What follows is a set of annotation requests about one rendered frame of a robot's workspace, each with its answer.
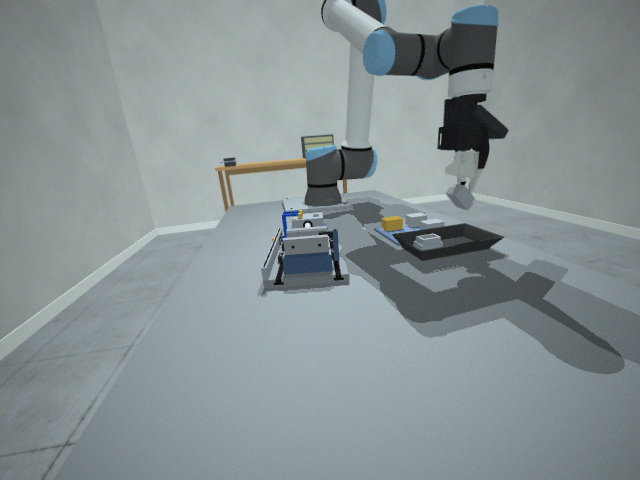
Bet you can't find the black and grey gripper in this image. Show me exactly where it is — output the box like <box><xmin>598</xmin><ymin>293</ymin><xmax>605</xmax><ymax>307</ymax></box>
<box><xmin>438</xmin><ymin>94</ymin><xmax>489</xmax><ymax>194</ymax></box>

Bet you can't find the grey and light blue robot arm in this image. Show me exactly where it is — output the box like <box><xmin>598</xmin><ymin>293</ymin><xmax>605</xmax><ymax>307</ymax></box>
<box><xmin>304</xmin><ymin>0</ymin><xmax>499</xmax><ymax>206</ymax></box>

